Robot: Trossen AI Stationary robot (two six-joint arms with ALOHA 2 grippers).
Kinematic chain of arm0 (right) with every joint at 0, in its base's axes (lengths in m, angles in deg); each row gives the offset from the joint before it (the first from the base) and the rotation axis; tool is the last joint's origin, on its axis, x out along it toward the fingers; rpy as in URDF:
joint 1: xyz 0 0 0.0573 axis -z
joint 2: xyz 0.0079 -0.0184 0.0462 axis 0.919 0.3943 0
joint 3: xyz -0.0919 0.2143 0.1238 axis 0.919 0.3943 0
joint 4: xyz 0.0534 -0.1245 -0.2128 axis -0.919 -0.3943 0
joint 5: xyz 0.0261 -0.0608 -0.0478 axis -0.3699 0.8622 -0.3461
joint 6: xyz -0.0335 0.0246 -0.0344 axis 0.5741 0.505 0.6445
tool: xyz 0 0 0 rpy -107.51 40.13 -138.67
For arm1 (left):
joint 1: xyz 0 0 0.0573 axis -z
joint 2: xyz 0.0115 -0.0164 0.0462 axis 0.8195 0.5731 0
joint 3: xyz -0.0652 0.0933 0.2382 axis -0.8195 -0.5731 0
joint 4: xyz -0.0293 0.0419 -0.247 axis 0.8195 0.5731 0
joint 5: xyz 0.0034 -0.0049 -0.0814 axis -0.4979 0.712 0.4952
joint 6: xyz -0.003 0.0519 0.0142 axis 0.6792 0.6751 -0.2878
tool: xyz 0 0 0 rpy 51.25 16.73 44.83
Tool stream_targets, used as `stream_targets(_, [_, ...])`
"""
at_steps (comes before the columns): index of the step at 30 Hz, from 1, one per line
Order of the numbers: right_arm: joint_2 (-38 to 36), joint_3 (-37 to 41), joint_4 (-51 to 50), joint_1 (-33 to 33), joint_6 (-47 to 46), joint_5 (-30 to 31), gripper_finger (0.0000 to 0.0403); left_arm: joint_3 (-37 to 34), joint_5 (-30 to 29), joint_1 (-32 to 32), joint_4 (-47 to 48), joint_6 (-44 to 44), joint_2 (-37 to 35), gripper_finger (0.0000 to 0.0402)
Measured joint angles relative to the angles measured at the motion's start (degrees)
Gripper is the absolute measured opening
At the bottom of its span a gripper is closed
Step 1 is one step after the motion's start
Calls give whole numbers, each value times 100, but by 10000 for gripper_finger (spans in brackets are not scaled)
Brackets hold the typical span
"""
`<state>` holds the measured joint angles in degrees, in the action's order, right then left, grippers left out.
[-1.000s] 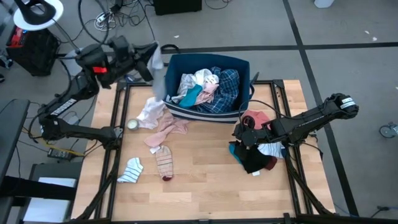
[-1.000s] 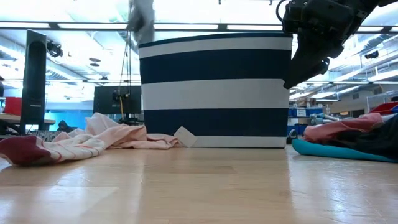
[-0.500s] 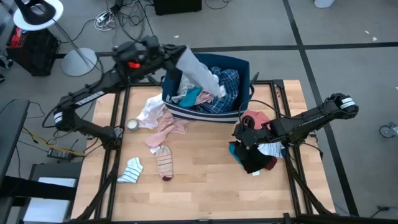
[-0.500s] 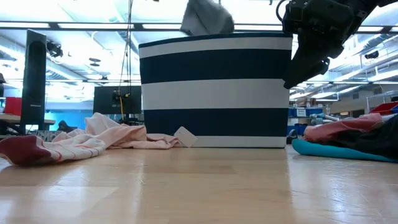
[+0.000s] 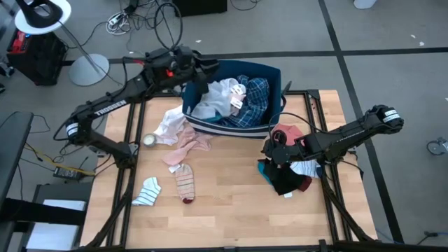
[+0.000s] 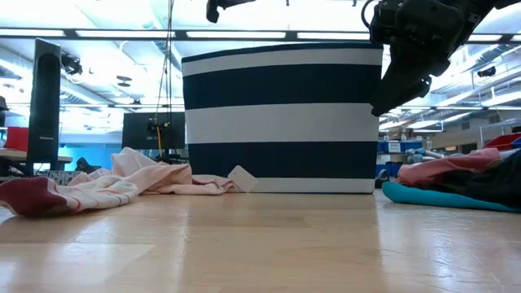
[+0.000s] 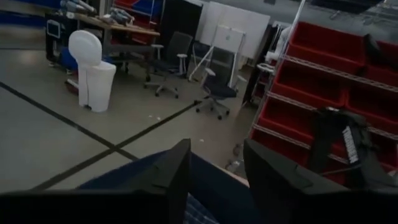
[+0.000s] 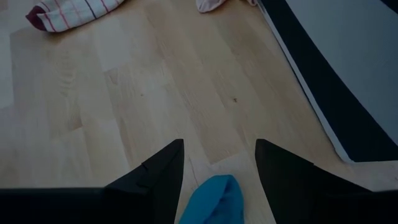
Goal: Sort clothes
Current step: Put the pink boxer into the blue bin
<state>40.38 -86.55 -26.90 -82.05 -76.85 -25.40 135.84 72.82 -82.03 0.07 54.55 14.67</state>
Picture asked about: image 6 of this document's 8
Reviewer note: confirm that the tan desk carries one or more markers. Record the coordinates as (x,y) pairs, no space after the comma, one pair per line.
(12,154)

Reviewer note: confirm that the salmon red garment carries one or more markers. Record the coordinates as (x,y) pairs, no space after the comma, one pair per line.
(447,164)

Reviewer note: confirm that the black overhead beam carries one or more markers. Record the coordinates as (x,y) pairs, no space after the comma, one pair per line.
(291,36)

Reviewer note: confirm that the red box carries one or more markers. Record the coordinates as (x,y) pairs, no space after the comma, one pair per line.
(17,138)

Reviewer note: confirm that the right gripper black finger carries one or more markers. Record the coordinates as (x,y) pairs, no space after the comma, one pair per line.
(419,89)
(392,81)

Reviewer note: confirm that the red storage bin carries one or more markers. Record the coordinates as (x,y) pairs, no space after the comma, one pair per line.
(502,142)

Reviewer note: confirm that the white sock with red toe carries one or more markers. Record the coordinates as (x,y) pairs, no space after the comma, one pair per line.
(93,195)

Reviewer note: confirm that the grey patterned object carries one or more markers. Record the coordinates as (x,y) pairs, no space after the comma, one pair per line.
(61,176)

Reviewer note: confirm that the blue storage bin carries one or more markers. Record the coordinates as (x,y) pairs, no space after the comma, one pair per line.
(403,146)

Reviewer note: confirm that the navy white striped fabric bin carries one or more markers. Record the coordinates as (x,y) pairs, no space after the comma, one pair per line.
(281,122)

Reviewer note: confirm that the teal cloth item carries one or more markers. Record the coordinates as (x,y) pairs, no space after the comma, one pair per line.
(419,197)

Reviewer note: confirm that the pale pink garment with tag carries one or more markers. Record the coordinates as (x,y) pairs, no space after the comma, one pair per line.
(163,179)

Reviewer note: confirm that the black tower speaker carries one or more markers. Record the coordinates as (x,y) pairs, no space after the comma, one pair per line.
(44,101)

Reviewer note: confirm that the person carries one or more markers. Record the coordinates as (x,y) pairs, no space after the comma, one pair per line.
(85,164)

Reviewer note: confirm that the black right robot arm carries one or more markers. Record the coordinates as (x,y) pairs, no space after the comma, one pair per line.
(488,6)

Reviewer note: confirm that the black ceiling device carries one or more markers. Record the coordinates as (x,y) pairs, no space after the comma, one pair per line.
(487,72)

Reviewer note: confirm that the dark green button shirt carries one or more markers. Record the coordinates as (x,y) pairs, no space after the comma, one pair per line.
(496,183)

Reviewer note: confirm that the black monitor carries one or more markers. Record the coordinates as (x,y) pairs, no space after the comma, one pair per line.
(138,130)

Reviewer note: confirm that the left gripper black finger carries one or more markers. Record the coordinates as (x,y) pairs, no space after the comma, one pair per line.
(211,12)

